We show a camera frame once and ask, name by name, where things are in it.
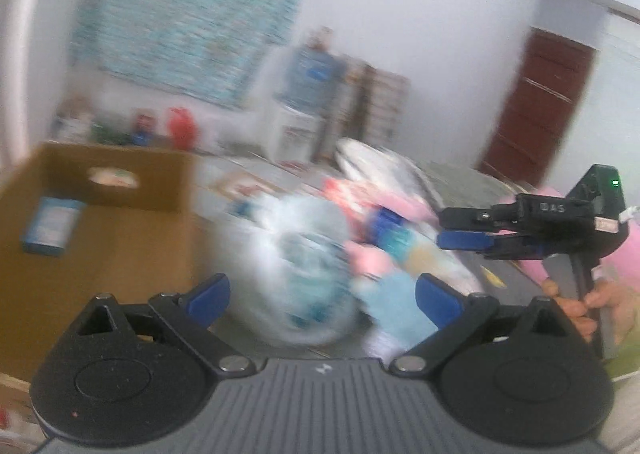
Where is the light blue plastic bag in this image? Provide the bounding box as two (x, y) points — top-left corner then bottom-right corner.
(215, 194), (361, 345)

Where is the white water dispenser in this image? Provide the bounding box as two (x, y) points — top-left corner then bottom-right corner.
(267, 99), (326, 162)

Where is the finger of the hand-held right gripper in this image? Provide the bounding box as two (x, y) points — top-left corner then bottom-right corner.
(436, 230), (526, 260)
(439, 204), (521, 231)

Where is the person's right hand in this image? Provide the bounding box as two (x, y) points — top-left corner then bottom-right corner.
(542, 279), (640, 360)

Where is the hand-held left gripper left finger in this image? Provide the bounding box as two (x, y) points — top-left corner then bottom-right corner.
(75, 273), (258, 377)

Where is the grey blanket with yellow figure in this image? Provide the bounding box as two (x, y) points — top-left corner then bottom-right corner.
(440, 234), (551, 307)

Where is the wooden rack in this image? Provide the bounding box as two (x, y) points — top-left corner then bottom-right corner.
(320, 59), (411, 160)

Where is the pink soft cloth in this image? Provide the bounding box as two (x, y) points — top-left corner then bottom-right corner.
(320, 176), (436, 277)

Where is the dark red door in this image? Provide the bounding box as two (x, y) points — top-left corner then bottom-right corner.
(477, 26), (598, 185)

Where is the light blue plush cloth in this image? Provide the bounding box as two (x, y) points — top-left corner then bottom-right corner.
(360, 274), (441, 347)

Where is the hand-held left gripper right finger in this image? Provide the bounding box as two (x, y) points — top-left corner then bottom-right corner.
(389, 273), (576, 377)

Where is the white fleece blanket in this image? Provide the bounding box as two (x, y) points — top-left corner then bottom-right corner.
(335, 136), (441, 210)

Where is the teal floral curtain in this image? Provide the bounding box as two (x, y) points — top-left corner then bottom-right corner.
(70, 0), (316, 110)

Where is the blue flat packet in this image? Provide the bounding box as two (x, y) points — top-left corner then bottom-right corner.
(20, 196), (86, 257)

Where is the brown cardboard box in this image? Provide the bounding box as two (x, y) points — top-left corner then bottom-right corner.
(0, 141), (211, 385)

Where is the red and blue container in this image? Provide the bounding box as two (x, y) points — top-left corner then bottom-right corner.
(130, 111), (158, 145)

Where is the red plastic bottle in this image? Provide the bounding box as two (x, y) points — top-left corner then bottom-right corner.
(167, 106), (196, 150)

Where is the translucent yellowish packet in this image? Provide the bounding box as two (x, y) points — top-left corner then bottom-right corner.
(405, 239), (483, 295)

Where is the blue diaper pack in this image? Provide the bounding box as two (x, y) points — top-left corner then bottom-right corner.
(367, 209), (416, 260)

